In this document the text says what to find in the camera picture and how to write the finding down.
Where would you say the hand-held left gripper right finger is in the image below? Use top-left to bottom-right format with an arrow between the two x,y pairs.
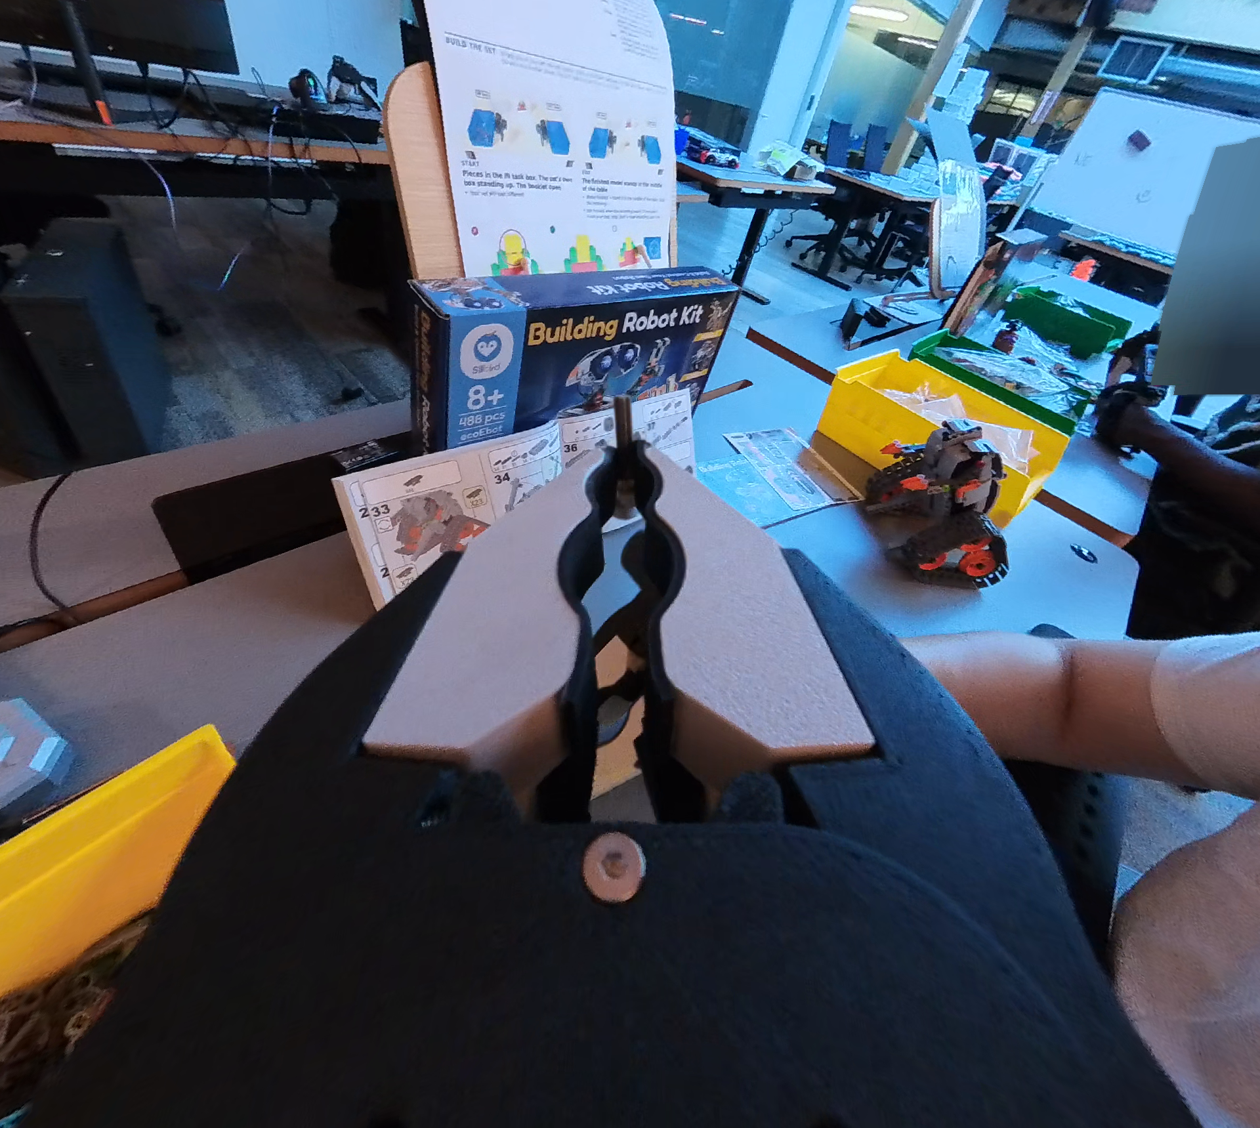
630,445 -> 878,823

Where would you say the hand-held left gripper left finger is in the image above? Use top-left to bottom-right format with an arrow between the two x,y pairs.
359,445 -> 622,823

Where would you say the dark grey toy axle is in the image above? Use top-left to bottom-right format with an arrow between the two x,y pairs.
611,395 -> 638,512

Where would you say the person's right forearm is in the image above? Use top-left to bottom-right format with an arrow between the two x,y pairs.
900,631 -> 1182,795

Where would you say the grey desk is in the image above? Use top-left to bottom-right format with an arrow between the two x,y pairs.
0,325 -> 1153,844

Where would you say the wooden office desk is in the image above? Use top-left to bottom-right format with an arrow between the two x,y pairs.
0,89 -> 395,175

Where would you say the white printed task sheet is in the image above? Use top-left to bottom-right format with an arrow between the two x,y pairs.
374,0 -> 678,278

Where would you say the open white instruction booklet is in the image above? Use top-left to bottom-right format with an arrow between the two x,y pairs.
332,390 -> 698,610

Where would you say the blue toy car booklet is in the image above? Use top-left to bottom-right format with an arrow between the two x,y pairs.
720,432 -> 838,531

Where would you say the orange car booklet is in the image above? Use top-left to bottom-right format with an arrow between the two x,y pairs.
752,428 -> 859,514

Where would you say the tracked toy robot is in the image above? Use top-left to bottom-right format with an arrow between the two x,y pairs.
863,420 -> 1012,590

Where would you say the yellow plastic bin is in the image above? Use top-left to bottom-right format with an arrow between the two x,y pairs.
815,350 -> 1076,529
0,724 -> 237,996

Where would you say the black flat device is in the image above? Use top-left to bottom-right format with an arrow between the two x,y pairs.
152,449 -> 414,583

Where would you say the blue robot kit box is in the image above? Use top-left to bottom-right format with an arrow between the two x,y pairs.
408,266 -> 741,461

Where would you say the black tablet stand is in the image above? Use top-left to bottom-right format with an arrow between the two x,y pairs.
838,291 -> 937,352

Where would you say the green plastic bin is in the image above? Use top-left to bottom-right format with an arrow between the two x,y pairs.
1013,286 -> 1135,360
909,329 -> 1094,423

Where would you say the colourful standing box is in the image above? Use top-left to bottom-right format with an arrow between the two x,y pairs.
942,231 -> 1050,340

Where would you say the grey toy hub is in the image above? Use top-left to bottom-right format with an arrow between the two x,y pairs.
0,698 -> 75,804

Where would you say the wooden sheet stand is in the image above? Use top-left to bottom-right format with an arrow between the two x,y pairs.
382,62 -> 681,281

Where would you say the black computer tower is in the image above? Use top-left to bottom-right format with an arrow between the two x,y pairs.
0,221 -> 170,482

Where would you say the pile of toy parts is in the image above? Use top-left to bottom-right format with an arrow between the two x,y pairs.
0,916 -> 149,1094

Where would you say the white whiteboard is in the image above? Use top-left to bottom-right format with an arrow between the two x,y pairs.
1023,87 -> 1216,264

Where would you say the black cable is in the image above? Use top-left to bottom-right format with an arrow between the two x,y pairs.
27,468 -> 80,627

